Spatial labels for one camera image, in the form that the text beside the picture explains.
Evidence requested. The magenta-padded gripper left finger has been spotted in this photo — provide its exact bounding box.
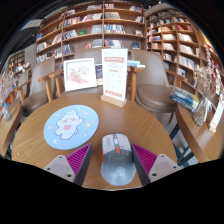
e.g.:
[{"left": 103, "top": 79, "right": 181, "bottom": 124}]
[{"left": 43, "top": 142, "right": 94, "bottom": 187}]

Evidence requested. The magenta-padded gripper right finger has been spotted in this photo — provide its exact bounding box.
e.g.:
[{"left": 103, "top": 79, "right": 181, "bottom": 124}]
[{"left": 130, "top": 143, "right": 183, "bottom": 186}]

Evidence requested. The grey computer mouse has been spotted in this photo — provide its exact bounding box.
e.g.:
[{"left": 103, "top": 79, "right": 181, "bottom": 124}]
[{"left": 99, "top": 133, "right": 138, "bottom": 187}]

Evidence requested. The round light blue mouse pad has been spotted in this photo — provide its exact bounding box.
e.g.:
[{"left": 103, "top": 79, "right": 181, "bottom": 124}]
[{"left": 43, "top": 104, "right": 100, "bottom": 151}]

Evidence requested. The round wooden side table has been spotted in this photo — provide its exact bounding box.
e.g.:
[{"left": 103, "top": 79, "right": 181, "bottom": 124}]
[
  {"left": 0, "top": 101, "right": 24, "bottom": 158},
  {"left": 174, "top": 99, "right": 224, "bottom": 164}
]

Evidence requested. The brown padded wooden armchair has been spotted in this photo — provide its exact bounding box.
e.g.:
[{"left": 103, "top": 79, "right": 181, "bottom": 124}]
[
  {"left": 130, "top": 49, "right": 178, "bottom": 115},
  {"left": 37, "top": 48, "right": 145, "bottom": 103},
  {"left": 13, "top": 57, "right": 56, "bottom": 117}
]

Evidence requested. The beige dried flowers glass vase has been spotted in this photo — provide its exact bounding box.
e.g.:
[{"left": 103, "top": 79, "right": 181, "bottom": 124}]
[{"left": 191, "top": 49, "right": 224, "bottom": 128}]

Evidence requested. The blue and yellow book stack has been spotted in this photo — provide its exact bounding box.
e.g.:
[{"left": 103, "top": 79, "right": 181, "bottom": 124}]
[{"left": 168, "top": 85, "right": 200, "bottom": 114}]

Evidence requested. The small white card sign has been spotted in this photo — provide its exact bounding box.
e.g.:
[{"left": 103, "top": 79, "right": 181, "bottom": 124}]
[{"left": 208, "top": 93, "right": 224, "bottom": 133}]

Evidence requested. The white framed floral picture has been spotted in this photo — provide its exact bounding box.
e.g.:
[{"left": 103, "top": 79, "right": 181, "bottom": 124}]
[{"left": 62, "top": 57, "right": 98, "bottom": 93}]

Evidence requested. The dark cover book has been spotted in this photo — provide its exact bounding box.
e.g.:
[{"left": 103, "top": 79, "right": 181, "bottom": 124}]
[{"left": 94, "top": 63, "right": 104, "bottom": 86}]

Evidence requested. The tall white sign wooden base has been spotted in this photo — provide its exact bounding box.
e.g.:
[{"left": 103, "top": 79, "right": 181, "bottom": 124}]
[{"left": 100, "top": 48, "right": 129, "bottom": 108}]

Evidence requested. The light blue book stack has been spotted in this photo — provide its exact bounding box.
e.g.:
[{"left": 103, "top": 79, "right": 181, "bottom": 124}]
[{"left": 126, "top": 59, "right": 146, "bottom": 69}]

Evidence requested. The pink dried flowers glass vase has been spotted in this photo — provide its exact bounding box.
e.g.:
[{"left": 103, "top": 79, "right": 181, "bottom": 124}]
[{"left": 0, "top": 69, "right": 18, "bottom": 123}]

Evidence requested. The small distant bookshelf unit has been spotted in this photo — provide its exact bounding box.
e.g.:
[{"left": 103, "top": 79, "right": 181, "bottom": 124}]
[{"left": 6, "top": 49, "right": 27, "bottom": 76}]

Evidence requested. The angled wooden bookshelf unit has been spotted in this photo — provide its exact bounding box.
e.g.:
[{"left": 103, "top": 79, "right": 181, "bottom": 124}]
[{"left": 144, "top": 8, "right": 224, "bottom": 101}]

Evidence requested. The white hanging ceiling panel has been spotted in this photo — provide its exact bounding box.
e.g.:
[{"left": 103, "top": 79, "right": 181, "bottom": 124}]
[{"left": 19, "top": 18, "right": 44, "bottom": 30}]

